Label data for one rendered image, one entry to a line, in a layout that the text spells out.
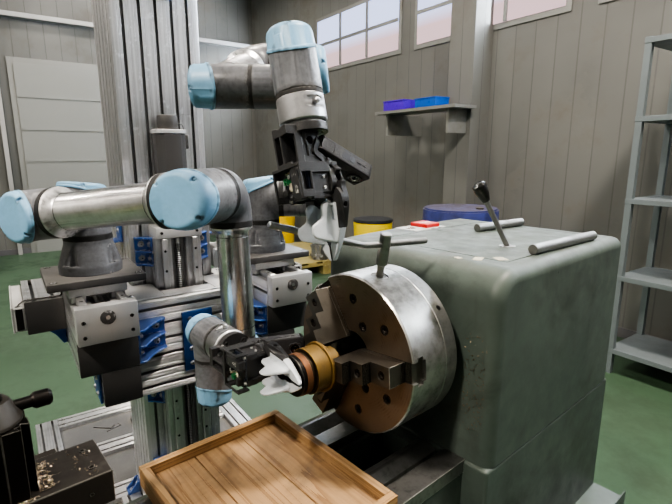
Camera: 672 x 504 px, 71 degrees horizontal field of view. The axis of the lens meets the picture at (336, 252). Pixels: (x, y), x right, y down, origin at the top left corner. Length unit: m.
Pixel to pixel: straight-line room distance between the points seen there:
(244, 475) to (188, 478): 0.10
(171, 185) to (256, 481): 0.56
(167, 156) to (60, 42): 7.15
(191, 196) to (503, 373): 0.67
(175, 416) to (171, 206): 0.87
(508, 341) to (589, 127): 3.67
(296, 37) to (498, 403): 0.73
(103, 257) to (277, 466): 0.69
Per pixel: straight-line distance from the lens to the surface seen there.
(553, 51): 4.77
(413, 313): 0.86
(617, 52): 4.50
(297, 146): 0.72
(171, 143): 1.46
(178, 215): 0.94
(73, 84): 8.42
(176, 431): 1.68
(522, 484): 1.20
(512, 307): 0.93
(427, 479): 0.99
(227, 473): 0.98
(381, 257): 0.88
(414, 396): 0.86
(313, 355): 0.85
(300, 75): 0.74
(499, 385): 0.96
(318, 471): 0.96
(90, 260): 1.32
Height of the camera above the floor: 1.46
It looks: 12 degrees down
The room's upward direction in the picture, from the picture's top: straight up
